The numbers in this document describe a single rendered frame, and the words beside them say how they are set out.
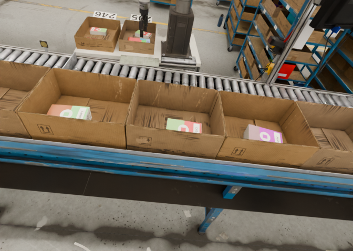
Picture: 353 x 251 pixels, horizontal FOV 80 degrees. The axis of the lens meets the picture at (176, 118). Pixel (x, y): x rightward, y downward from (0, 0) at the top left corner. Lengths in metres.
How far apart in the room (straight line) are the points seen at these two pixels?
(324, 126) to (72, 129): 1.28
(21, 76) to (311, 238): 2.21
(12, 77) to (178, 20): 1.11
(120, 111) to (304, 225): 1.71
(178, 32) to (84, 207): 1.50
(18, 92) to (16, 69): 0.13
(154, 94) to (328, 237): 1.78
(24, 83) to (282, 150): 1.24
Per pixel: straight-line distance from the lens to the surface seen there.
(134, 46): 1.79
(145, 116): 1.06
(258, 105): 1.16
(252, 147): 0.92
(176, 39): 1.77
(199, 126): 0.97
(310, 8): 1.62
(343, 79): 2.99
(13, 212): 1.97
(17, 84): 1.31
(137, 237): 1.71
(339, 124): 1.46
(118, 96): 1.11
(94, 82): 1.10
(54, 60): 1.79
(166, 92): 1.05
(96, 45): 1.81
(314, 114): 1.32
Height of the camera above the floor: 1.66
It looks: 46 degrees down
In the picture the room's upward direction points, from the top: 11 degrees clockwise
